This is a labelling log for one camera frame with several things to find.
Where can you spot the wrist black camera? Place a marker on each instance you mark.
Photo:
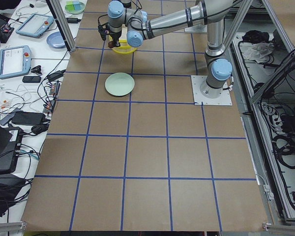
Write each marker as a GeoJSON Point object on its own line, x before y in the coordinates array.
{"type": "Point", "coordinates": [103, 31]}

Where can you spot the teach pendant tablet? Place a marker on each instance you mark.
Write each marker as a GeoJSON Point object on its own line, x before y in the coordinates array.
{"type": "Point", "coordinates": [15, 61]}
{"type": "Point", "coordinates": [35, 25]}

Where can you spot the small black adapter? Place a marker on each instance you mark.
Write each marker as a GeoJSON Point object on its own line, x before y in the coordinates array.
{"type": "Point", "coordinates": [73, 20]}

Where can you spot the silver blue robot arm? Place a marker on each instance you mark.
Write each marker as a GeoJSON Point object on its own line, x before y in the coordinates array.
{"type": "Point", "coordinates": [209, 13]}

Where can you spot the blue round plate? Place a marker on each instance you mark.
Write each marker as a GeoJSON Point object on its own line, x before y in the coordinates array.
{"type": "Point", "coordinates": [55, 40]}

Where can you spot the black power adapter brick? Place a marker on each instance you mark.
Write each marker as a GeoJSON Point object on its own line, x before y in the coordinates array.
{"type": "Point", "coordinates": [28, 118]}

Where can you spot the lower teach pendant tablet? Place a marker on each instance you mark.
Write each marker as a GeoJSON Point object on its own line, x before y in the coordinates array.
{"type": "Point", "coordinates": [15, 61]}

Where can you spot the crumpled white cloth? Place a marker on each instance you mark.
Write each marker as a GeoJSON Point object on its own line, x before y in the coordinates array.
{"type": "Point", "coordinates": [258, 52]}

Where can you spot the aluminium frame post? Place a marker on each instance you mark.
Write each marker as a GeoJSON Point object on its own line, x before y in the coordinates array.
{"type": "Point", "coordinates": [61, 21]}

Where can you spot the green plate with blocks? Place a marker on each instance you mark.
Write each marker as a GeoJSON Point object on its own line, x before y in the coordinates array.
{"type": "Point", "coordinates": [74, 7]}

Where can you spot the yellow steamer basket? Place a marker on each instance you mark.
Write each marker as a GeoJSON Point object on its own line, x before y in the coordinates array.
{"type": "Point", "coordinates": [124, 51]}
{"type": "Point", "coordinates": [123, 38]}

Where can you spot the upper teach pendant tablet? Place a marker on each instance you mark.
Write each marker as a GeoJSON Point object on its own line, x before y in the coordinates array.
{"type": "Point", "coordinates": [35, 25]}

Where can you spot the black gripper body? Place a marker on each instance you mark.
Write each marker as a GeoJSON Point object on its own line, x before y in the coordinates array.
{"type": "Point", "coordinates": [115, 36]}

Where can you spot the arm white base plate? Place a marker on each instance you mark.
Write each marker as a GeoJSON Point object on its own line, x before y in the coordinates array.
{"type": "Point", "coordinates": [201, 29]}
{"type": "Point", "coordinates": [205, 95]}

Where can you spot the black phone device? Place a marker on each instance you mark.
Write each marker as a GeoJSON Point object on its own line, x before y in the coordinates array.
{"type": "Point", "coordinates": [31, 79]}

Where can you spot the black laptop computer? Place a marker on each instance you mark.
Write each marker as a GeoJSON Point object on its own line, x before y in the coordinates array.
{"type": "Point", "coordinates": [10, 141]}

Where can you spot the light green round plate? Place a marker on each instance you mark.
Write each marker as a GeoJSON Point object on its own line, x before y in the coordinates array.
{"type": "Point", "coordinates": [119, 84]}

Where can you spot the brown chocolate bun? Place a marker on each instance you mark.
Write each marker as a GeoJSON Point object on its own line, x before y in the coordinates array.
{"type": "Point", "coordinates": [111, 44]}

